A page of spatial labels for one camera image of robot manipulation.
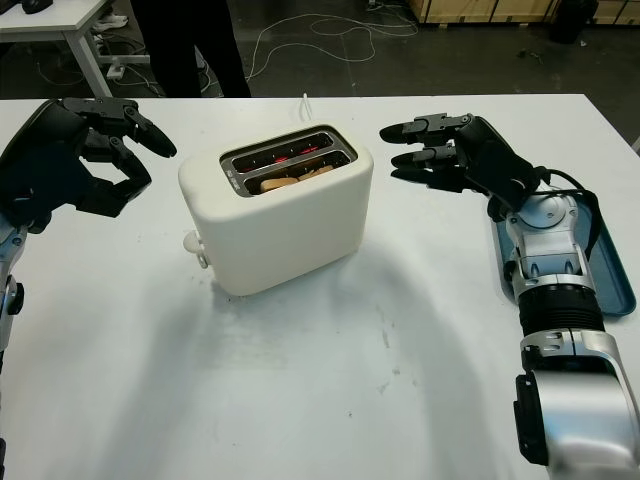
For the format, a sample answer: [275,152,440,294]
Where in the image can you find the stacked wooden crates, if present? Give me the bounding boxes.
[409,0,556,25]

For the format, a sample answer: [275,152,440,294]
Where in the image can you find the blue oval tray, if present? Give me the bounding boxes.
[487,187,639,319]

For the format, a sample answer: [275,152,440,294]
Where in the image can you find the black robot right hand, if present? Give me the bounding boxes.
[379,113,546,207]

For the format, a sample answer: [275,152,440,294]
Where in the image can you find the white metal-legged desk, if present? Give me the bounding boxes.
[0,0,151,99]

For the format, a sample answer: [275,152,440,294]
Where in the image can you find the toast slice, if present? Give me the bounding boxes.
[259,165,335,195]

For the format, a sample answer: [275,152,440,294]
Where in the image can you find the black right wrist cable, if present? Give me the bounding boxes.
[539,167,601,261]

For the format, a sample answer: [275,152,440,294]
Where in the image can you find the white two-slot toaster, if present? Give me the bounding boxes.
[178,123,375,299]

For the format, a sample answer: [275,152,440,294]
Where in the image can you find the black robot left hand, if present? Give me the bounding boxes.
[0,97,177,226]

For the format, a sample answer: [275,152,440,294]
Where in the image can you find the person in beige jacket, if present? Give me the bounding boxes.
[134,0,252,99]

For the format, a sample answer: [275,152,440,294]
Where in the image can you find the long white floor cable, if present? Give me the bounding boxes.
[247,14,419,79]

